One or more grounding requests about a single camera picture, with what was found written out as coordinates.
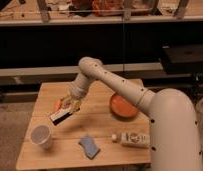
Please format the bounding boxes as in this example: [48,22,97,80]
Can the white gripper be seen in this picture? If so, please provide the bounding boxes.
[60,82,88,114]

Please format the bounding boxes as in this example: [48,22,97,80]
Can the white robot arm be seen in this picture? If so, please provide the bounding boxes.
[63,57,203,171]

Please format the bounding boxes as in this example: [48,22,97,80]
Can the orange carrot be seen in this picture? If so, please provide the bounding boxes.
[54,100,62,112]

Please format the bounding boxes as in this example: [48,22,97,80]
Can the wooden table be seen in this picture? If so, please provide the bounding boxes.
[16,81,150,171]

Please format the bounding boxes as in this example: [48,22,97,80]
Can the orange bowl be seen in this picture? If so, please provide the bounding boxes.
[109,94,139,119]

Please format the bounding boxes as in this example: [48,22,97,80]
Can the white plastic bottle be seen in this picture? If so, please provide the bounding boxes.
[111,132,150,148]

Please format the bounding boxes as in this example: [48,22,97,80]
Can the long background shelf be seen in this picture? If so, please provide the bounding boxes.
[0,0,203,26]

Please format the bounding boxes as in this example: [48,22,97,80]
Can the black box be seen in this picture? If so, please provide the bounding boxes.
[160,44,203,74]

